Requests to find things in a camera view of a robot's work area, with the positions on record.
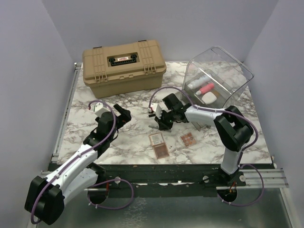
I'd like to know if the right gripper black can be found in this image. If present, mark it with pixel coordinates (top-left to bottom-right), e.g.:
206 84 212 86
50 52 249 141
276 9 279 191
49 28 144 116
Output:
154 109 177 130

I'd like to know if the tan plastic toolbox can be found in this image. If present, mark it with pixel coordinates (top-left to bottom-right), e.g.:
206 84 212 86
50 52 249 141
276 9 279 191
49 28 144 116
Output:
82 40 167 98

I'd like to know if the white egg-shaped sponge case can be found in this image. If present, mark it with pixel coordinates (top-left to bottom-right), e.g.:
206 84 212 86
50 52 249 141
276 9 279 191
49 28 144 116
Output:
201 92 217 105

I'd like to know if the white spray bottle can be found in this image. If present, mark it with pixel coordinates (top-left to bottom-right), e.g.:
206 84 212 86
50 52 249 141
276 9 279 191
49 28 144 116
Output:
188 76 210 89

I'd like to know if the clear acrylic makeup organizer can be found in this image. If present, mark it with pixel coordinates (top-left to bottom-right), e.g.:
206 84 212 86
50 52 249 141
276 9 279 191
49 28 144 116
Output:
182 46 255 130

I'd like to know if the pink tube with white cap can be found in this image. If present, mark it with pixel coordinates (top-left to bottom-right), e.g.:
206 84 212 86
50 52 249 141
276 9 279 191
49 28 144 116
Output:
195 83 214 95

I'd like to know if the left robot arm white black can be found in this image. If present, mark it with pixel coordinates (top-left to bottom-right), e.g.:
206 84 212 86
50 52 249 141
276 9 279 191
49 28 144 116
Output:
24 100 132 225

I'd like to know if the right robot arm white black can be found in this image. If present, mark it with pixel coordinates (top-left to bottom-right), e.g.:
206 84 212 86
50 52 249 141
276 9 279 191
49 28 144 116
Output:
149 94 254 186

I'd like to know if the labelled compact box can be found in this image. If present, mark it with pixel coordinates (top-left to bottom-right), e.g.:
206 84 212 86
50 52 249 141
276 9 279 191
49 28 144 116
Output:
149 133 164 146

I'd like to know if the rose gold clear compact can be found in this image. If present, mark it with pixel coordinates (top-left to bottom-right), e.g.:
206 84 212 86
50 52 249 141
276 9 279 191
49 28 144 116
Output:
153 143 169 159

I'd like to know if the orange eyeshadow palette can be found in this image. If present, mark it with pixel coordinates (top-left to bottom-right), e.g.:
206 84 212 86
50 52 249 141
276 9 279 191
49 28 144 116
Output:
180 133 197 148

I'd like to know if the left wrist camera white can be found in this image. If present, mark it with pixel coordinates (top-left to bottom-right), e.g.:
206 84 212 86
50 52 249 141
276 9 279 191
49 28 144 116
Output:
89 102 109 117

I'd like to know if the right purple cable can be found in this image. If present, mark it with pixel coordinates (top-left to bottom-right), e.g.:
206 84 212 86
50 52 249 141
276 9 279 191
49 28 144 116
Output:
149 86 266 207

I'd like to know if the purple cable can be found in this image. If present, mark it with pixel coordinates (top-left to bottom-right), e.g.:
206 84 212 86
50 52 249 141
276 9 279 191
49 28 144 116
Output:
30 100 134 224
149 86 266 207

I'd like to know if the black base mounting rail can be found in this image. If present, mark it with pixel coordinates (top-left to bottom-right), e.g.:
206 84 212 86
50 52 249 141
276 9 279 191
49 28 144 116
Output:
85 164 246 202

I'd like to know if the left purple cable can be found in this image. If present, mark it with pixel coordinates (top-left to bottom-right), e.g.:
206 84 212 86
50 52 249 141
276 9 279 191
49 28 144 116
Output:
30 100 134 224

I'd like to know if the aluminium frame rail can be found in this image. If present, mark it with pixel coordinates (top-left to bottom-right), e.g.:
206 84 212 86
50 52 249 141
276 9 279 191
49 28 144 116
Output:
50 62 82 163

